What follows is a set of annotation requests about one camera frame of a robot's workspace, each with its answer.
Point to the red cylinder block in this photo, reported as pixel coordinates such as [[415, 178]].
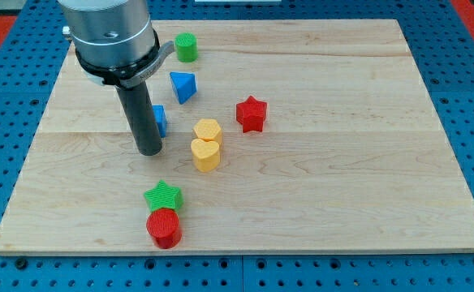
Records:
[[164, 227]]

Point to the green cylinder block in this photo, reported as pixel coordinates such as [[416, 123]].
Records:
[[186, 47]]

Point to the red star block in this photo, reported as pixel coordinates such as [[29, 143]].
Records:
[[251, 114]]

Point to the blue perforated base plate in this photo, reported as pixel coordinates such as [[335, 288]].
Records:
[[440, 35]]

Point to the blue triangle block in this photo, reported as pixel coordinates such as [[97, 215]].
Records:
[[184, 85]]

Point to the green star block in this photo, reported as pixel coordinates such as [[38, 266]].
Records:
[[163, 196]]

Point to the blue cube block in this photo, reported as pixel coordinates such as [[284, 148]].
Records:
[[160, 117]]

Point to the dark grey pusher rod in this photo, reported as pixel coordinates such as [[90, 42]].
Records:
[[138, 109]]

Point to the yellow heart block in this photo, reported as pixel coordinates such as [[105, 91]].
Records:
[[206, 155]]

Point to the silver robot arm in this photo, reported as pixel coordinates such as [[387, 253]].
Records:
[[114, 40]]

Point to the wooden board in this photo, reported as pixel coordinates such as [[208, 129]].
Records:
[[352, 159]]

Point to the yellow hexagon block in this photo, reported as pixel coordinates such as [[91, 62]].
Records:
[[208, 129]]

